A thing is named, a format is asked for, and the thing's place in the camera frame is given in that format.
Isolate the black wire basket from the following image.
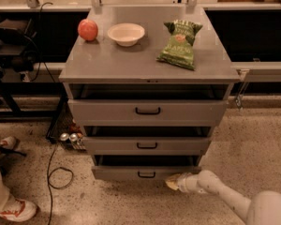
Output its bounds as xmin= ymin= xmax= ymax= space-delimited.
xmin=47 ymin=103 xmax=86 ymax=152

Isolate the white bowl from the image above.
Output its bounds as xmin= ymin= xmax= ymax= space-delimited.
xmin=108 ymin=23 xmax=145 ymax=47

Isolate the white orange sneaker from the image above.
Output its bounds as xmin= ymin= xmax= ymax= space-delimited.
xmin=0 ymin=199 xmax=37 ymax=222
xmin=0 ymin=136 xmax=17 ymax=149

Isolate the silver can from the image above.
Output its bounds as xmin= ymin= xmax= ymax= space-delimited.
xmin=69 ymin=133 xmax=79 ymax=143
xmin=60 ymin=133 xmax=69 ymax=142

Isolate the grey drawer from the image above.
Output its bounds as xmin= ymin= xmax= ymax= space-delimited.
xmin=68 ymin=84 xmax=227 ymax=127
xmin=82 ymin=127 xmax=210 ymax=156
xmin=92 ymin=155 xmax=200 ymax=181

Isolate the grey drawer cabinet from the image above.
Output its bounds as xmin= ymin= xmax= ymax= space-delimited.
xmin=58 ymin=5 xmax=242 ymax=171

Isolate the white orange right sneaker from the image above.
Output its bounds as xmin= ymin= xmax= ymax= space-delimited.
xmin=0 ymin=199 xmax=37 ymax=222

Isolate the red apple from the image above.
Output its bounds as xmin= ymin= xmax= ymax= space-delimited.
xmin=78 ymin=19 xmax=98 ymax=41

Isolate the grey bottom drawer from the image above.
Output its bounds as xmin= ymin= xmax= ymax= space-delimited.
xmin=92 ymin=155 xmax=200 ymax=181

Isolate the grey top drawer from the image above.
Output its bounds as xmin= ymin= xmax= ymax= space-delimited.
xmin=68 ymin=84 xmax=227 ymax=127

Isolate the green chip bag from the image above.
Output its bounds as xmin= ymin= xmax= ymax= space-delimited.
xmin=156 ymin=20 xmax=203 ymax=70

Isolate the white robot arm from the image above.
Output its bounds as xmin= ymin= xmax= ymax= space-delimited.
xmin=165 ymin=170 xmax=281 ymax=225

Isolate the black equipment stand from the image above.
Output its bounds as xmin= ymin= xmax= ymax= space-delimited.
xmin=0 ymin=12 xmax=66 ymax=119

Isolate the grey middle drawer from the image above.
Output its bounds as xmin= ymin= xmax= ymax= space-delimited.
xmin=82 ymin=127 xmax=210 ymax=156

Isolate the black floor cable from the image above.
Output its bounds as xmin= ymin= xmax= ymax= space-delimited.
xmin=46 ymin=142 xmax=75 ymax=225

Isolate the white orange left sneaker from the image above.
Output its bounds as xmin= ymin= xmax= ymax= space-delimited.
xmin=0 ymin=136 xmax=17 ymax=149

